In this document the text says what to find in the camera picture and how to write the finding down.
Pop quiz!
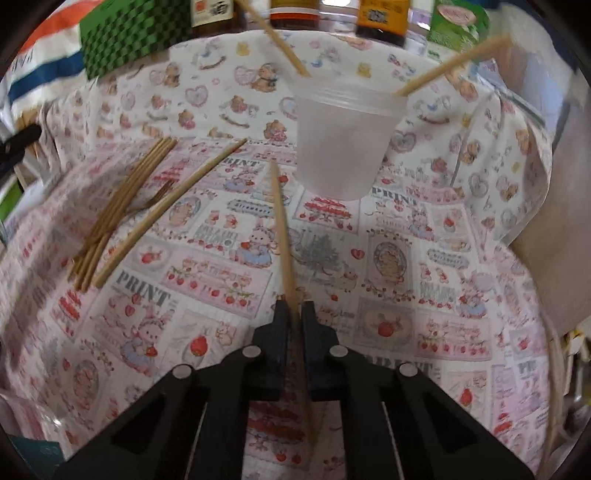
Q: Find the striped cloth backdrop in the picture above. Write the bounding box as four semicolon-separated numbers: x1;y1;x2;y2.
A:
0;0;109;121

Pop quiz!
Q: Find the yellow cap oyster sauce bottle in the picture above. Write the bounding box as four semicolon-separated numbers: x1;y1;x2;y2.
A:
355;0;411;47

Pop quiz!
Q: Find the teal cardboard box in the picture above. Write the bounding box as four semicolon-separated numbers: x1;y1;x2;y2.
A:
9;436;63;480

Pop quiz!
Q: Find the single wooden chopstick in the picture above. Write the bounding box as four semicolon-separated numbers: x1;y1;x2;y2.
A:
396;34;513;97
269;161;319;446
235;0;311;78

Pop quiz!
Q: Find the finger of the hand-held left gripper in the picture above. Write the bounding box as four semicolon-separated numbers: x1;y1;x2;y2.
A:
0;124;43;155

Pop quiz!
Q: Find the translucent plastic cup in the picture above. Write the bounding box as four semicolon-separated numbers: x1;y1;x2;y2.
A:
292;76;406;201

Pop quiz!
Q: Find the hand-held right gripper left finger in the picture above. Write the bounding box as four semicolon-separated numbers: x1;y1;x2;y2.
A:
55;298;293;480

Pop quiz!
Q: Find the bunch of wooden chopsticks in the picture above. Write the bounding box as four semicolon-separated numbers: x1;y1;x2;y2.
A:
68;137;249;292

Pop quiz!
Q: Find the green checkered box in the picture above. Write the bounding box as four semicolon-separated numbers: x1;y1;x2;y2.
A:
79;0;195;80

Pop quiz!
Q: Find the clear cooking wine bottle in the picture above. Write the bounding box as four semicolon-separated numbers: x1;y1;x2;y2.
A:
190;0;237;38

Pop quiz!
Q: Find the red cap sesame oil bottle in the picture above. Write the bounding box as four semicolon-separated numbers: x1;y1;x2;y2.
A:
269;0;321;28

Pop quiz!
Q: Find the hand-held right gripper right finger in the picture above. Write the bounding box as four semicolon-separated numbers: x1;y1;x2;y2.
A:
301;300;536;480

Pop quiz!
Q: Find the green milk drink carton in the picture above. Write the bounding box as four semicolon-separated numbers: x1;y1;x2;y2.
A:
427;0;491;51

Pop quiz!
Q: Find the bear print cloth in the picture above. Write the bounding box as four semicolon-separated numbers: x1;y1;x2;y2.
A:
41;28;555;250

